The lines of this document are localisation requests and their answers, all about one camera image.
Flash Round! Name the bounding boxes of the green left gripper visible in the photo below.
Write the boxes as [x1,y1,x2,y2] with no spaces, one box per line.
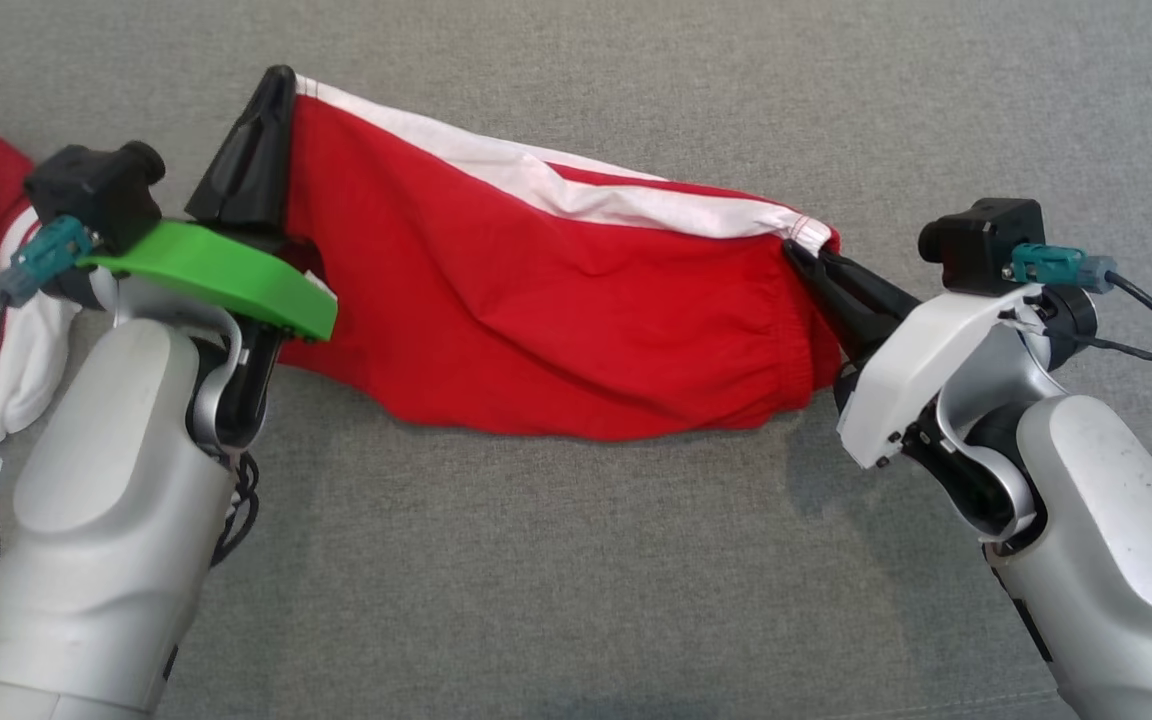
[76,65,339,447]

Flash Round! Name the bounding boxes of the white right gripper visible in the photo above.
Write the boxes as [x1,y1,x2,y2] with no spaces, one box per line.
[784,240,1045,469]

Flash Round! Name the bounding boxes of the red white basketball shorts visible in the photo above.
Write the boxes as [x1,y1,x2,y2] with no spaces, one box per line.
[276,75,842,443]

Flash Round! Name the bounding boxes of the grey fabric sofa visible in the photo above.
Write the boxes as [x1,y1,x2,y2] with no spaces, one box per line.
[0,0,1152,720]

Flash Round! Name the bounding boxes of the black right cable teal plug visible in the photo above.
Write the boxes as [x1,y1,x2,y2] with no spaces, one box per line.
[1011,245,1152,501]

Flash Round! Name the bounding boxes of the thin black gripper wire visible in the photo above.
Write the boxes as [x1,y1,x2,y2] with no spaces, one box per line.
[1001,310,1152,359]

